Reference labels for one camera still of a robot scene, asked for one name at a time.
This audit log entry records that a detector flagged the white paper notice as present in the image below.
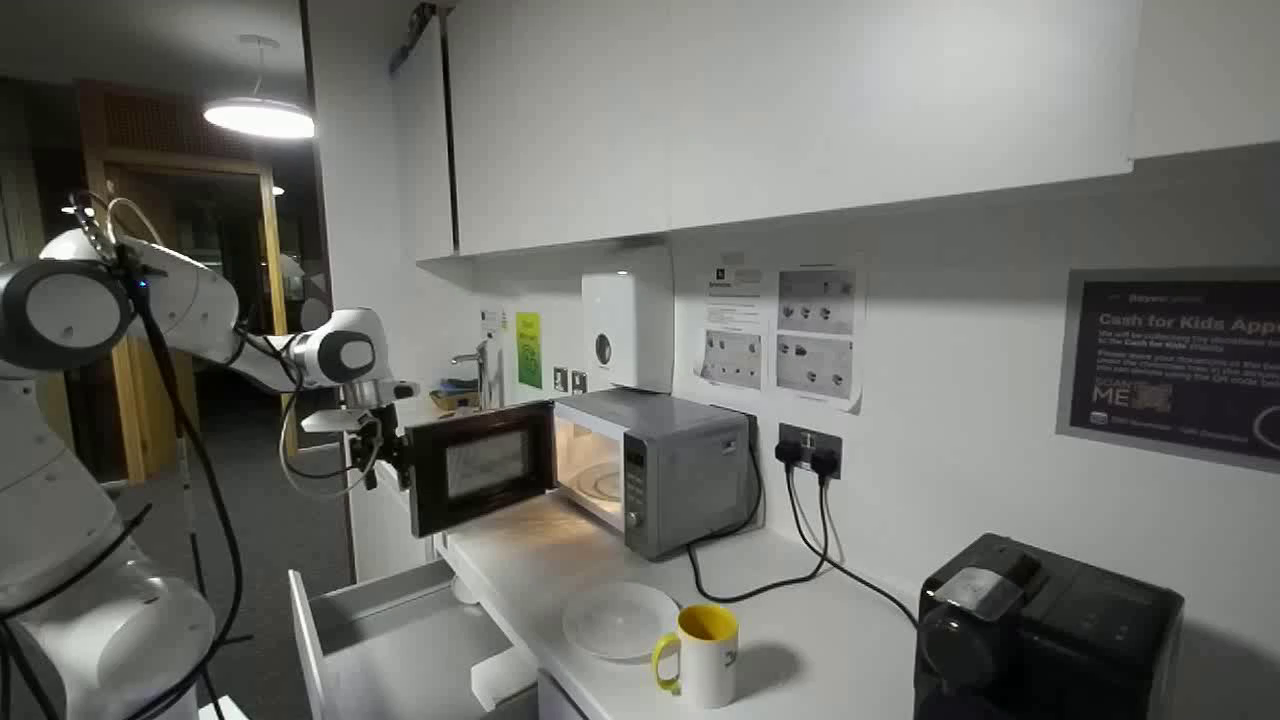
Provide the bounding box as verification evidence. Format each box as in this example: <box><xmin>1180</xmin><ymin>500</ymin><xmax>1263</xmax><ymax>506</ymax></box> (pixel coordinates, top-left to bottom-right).
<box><xmin>699</xmin><ymin>326</ymin><xmax>767</xmax><ymax>394</ymax></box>
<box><xmin>771</xmin><ymin>269</ymin><xmax>861</xmax><ymax>340</ymax></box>
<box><xmin>771</xmin><ymin>332</ymin><xmax>861</xmax><ymax>403</ymax></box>

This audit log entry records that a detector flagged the white box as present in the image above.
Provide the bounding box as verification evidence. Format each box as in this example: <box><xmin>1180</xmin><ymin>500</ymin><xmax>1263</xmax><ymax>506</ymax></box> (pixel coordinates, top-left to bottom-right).
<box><xmin>468</xmin><ymin>639</ymin><xmax>543</xmax><ymax>715</ymax></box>

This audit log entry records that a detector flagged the round ceiling lamp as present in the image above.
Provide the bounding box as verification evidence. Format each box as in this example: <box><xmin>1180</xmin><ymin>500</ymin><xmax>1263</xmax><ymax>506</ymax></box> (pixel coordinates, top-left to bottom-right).
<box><xmin>200</xmin><ymin>93</ymin><xmax>324</xmax><ymax>150</ymax></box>

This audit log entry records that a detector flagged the black microwave power cable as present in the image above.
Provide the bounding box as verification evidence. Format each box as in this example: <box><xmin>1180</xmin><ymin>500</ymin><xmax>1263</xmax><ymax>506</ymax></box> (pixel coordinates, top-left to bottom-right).
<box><xmin>684</xmin><ymin>467</ymin><xmax>834</xmax><ymax>610</ymax></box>

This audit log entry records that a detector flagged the silver microwave oven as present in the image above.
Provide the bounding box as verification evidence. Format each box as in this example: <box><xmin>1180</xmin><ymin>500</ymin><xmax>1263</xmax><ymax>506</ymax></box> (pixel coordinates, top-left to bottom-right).
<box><xmin>550</xmin><ymin>385</ymin><xmax>763</xmax><ymax>564</ymax></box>

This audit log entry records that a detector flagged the white round plate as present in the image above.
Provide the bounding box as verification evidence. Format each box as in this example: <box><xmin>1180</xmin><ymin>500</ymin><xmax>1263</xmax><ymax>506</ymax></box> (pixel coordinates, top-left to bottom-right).
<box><xmin>562</xmin><ymin>582</ymin><xmax>684</xmax><ymax>669</ymax></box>

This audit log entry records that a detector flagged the chrome water tap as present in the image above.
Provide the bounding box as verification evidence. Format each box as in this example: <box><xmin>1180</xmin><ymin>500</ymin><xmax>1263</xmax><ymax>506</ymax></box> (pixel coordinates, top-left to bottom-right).
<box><xmin>453</xmin><ymin>328</ymin><xmax>511</xmax><ymax>414</ymax></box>

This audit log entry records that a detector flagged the open white drawer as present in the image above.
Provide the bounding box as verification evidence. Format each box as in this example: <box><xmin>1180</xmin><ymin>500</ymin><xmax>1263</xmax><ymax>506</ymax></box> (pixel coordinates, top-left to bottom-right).
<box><xmin>286</xmin><ymin>558</ymin><xmax>543</xmax><ymax>720</ymax></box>

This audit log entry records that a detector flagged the small white paper label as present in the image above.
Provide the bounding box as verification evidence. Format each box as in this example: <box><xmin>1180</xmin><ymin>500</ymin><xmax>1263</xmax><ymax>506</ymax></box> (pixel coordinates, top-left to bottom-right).
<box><xmin>703</xmin><ymin>257</ymin><xmax>767</xmax><ymax>299</ymax></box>

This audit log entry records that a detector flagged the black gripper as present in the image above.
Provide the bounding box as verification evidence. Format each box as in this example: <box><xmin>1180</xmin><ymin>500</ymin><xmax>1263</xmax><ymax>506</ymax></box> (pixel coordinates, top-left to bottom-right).
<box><xmin>345</xmin><ymin>421</ymin><xmax>411</xmax><ymax>496</ymax></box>

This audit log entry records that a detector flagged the yellow and white mug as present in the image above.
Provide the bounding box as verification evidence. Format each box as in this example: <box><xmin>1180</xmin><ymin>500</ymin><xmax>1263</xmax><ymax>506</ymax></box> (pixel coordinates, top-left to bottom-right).
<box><xmin>649</xmin><ymin>600</ymin><xmax>745</xmax><ymax>711</ymax></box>

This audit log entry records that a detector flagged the black coffee machine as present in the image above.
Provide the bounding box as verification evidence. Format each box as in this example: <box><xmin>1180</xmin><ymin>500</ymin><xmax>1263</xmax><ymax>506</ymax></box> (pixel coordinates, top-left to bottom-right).
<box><xmin>913</xmin><ymin>529</ymin><xmax>1187</xmax><ymax>720</ymax></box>

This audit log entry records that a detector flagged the white wall dispenser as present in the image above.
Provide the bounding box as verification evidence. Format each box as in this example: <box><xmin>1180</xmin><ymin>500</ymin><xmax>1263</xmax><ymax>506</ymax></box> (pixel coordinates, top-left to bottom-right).
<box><xmin>582</xmin><ymin>265</ymin><xmax>678</xmax><ymax>401</ymax></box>

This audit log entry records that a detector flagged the black coffee machine cable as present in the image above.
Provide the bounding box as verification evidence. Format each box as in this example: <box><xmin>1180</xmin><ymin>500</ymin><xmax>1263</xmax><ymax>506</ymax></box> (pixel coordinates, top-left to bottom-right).
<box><xmin>798</xmin><ymin>472</ymin><xmax>927</xmax><ymax>632</ymax></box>

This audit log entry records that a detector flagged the white wall cabinet row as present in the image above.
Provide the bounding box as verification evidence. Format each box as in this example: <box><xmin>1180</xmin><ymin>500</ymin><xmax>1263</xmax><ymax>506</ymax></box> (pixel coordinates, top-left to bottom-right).
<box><xmin>389</xmin><ymin>0</ymin><xmax>1147</xmax><ymax>265</ymax></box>

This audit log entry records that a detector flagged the green poster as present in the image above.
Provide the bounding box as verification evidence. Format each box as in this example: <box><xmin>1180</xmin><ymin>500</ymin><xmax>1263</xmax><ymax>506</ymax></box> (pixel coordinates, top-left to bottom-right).
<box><xmin>511</xmin><ymin>307</ymin><xmax>550</xmax><ymax>394</ymax></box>

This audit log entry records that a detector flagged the wooden door frame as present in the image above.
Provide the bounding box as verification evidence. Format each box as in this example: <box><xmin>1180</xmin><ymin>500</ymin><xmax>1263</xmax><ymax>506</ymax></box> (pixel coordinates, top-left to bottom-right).
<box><xmin>77</xmin><ymin>83</ymin><xmax>292</xmax><ymax>490</ymax></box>

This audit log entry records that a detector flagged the black double wall socket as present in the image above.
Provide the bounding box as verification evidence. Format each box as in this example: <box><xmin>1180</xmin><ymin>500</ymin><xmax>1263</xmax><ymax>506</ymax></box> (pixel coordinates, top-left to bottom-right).
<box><xmin>771</xmin><ymin>421</ymin><xmax>847</xmax><ymax>485</ymax></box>

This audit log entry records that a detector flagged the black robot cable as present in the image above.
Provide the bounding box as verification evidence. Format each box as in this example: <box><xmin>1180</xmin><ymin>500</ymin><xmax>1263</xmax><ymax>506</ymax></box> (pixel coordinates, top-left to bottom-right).
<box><xmin>114</xmin><ymin>234</ymin><xmax>251</xmax><ymax>720</ymax></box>

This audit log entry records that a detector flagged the black framed notice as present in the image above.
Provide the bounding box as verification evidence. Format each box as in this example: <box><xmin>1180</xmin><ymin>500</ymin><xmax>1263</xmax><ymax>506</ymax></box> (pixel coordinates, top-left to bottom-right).
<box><xmin>1056</xmin><ymin>269</ymin><xmax>1280</xmax><ymax>472</ymax></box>

